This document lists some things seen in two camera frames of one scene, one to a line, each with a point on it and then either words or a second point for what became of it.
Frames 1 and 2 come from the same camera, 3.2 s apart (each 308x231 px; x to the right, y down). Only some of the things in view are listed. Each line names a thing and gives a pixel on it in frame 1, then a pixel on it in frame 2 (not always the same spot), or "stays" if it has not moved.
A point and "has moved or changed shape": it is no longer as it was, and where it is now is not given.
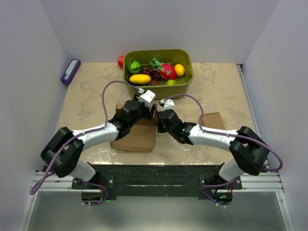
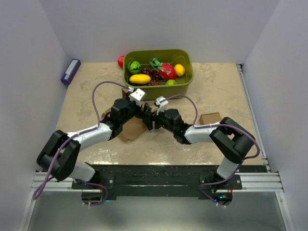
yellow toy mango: [139, 79] stays
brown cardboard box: [141, 136] has moved or changed shape
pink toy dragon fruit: [166, 70] stays
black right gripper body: [161, 128] stays
